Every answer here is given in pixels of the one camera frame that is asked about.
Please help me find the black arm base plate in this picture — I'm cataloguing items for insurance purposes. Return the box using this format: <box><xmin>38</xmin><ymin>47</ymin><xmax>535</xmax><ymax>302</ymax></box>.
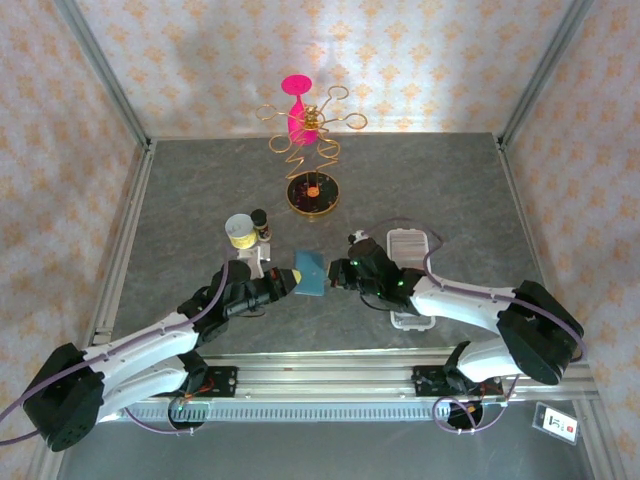
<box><xmin>412</xmin><ymin>366</ymin><xmax>451</xmax><ymax>399</ymax></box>
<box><xmin>197</xmin><ymin>366</ymin><xmax>239</xmax><ymax>399</ymax></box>

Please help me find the grey slotted cable duct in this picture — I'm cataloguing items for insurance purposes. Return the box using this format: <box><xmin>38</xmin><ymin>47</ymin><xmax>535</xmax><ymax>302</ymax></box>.
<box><xmin>119</xmin><ymin>401</ymin><xmax>506</xmax><ymax>422</ymax></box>

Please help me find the gold wire glass rack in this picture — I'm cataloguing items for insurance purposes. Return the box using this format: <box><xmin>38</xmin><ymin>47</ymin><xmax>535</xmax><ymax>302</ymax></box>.
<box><xmin>255</xmin><ymin>85</ymin><xmax>369</xmax><ymax>219</ymax></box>

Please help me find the clear badge with label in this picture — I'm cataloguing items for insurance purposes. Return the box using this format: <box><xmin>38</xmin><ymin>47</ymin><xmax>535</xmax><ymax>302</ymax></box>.
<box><xmin>532</xmin><ymin>401</ymin><xmax>581</xmax><ymax>444</ymax></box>

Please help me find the pink wine glass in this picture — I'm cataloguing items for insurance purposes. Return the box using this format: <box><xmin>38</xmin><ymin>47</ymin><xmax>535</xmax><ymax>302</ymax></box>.
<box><xmin>280</xmin><ymin>74</ymin><xmax>321</xmax><ymax>147</ymax></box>

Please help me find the small dark spice bottle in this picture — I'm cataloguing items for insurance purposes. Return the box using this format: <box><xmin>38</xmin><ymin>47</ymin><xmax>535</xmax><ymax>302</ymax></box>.
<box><xmin>250</xmin><ymin>208</ymin><xmax>273</xmax><ymax>243</ymax></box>

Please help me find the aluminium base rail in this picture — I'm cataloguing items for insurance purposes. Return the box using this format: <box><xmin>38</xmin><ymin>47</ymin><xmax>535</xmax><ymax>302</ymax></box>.
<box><xmin>199</xmin><ymin>344</ymin><xmax>599</xmax><ymax>401</ymax></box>

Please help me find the aluminium frame post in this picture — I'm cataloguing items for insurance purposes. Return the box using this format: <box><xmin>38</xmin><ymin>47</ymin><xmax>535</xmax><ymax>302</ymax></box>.
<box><xmin>54</xmin><ymin>0</ymin><xmax>154</xmax><ymax>151</ymax></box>
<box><xmin>497</xmin><ymin>0</ymin><xmax>596</xmax><ymax>149</ymax></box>

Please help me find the aluminium side rail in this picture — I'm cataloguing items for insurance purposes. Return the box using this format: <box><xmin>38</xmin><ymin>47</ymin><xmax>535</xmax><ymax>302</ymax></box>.
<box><xmin>494</xmin><ymin>137</ymin><xmax>571</xmax><ymax>359</ymax></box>
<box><xmin>89</xmin><ymin>142</ymin><xmax>157</xmax><ymax>346</ymax></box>

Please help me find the white rectangular tray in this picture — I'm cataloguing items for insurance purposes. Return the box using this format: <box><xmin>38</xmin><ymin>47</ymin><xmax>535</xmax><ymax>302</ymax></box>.
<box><xmin>387</xmin><ymin>227</ymin><xmax>436</xmax><ymax>331</ymax></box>

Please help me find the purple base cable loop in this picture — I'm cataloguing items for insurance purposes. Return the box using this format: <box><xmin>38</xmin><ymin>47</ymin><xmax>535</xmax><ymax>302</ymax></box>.
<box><xmin>123</xmin><ymin>399</ymin><xmax>206</xmax><ymax>437</ymax></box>
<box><xmin>432</xmin><ymin>394</ymin><xmax>507</xmax><ymax>435</ymax></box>

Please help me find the yellow tin can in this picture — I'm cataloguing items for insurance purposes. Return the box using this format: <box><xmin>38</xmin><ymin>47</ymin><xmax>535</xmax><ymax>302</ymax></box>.
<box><xmin>224</xmin><ymin>213</ymin><xmax>260</xmax><ymax>250</ymax></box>

